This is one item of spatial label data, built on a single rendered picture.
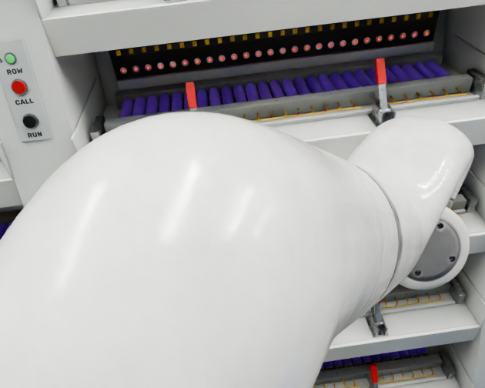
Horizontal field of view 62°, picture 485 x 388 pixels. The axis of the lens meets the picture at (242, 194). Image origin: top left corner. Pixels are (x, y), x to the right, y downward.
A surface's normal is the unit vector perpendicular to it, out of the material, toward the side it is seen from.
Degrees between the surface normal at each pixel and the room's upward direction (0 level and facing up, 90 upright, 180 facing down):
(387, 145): 22
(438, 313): 17
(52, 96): 90
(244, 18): 107
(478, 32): 90
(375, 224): 71
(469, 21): 90
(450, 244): 76
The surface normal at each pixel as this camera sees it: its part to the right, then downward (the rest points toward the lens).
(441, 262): 0.04, 0.19
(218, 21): 0.11, 0.63
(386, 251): 0.86, 0.07
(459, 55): -0.99, 0.13
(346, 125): -0.08, -0.76
